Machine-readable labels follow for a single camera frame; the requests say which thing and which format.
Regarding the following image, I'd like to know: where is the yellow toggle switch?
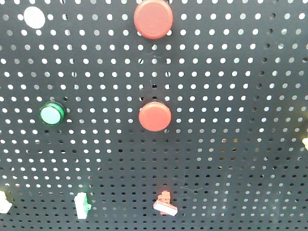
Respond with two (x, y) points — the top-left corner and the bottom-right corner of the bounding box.
(302, 137), (308, 150)

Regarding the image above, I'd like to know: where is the green round button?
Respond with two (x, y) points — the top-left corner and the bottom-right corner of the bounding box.
(39, 101), (65, 126)

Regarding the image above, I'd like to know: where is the lower red round button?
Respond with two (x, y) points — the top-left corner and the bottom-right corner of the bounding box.
(139, 101), (171, 132)

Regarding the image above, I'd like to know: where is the upper red round button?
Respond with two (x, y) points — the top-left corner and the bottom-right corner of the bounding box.
(134, 0), (173, 40)

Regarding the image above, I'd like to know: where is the red white rotary knob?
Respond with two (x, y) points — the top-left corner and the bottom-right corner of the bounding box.
(153, 191), (178, 216)

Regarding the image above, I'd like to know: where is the green white rotary knob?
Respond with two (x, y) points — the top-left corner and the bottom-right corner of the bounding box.
(74, 192), (92, 219)

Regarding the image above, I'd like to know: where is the yellow white rotary knob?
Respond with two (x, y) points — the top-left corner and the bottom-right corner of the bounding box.
(0, 191), (12, 214)

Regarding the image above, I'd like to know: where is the red round button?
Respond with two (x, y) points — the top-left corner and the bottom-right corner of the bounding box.
(139, 101), (171, 132)
(134, 0), (173, 40)

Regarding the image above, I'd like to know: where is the black perforated pegboard panel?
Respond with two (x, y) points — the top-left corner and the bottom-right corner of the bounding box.
(0, 0), (308, 231)

